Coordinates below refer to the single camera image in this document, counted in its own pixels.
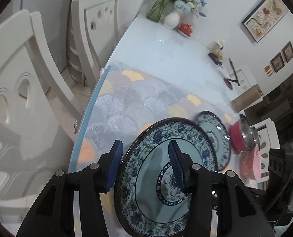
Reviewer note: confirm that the white dining chair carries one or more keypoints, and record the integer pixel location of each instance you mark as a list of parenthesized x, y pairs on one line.
[(268, 133), (247, 75), (13, 79), (97, 17)]

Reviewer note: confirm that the dark shelf unit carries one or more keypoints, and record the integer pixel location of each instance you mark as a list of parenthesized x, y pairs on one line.
[(284, 113)]

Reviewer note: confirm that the black phone stand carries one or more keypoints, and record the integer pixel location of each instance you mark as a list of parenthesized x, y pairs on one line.
[(233, 75)]

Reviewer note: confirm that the fan-patterned table mat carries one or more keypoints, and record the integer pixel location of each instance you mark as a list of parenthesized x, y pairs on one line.
[(136, 96)]

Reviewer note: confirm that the small framed wall picture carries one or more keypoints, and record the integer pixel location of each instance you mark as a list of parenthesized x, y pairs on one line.
[(277, 63), (288, 51)]

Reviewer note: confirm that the pink bowl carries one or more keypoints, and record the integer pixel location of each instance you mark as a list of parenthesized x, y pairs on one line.
[(252, 164)]

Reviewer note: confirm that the red tea set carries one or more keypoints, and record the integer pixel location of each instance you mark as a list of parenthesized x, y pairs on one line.
[(186, 28)]

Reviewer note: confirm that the red bowl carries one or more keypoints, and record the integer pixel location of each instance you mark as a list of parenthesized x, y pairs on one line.
[(239, 135)]

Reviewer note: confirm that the small orange wall decoration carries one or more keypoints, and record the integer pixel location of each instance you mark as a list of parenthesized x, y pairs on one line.
[(267, 70)]

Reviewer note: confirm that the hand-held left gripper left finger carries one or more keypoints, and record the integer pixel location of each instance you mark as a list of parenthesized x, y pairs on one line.
[(114, 163)]

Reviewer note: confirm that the white ceramic vase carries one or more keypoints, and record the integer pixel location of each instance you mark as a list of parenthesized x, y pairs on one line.
[(171, 19)]

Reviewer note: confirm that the large framed wall picture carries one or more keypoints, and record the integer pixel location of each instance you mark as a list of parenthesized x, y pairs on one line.
[(266, 16)]

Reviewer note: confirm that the small ornament on black base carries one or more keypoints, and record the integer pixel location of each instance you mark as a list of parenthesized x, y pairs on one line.
[(216, 51)]

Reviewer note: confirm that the tan insulated tumbler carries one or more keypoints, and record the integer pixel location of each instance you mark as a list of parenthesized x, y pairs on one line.
[(246, 98)]

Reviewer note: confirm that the large blue floral plate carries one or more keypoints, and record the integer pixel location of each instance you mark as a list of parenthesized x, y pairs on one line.
[(146, 153)]

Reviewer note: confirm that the small blue floral plate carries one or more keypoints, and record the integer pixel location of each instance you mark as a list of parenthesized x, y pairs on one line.
[(215, 133)]

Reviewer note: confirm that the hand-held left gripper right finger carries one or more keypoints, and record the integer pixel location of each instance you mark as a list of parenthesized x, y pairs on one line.
[(176, 165)]

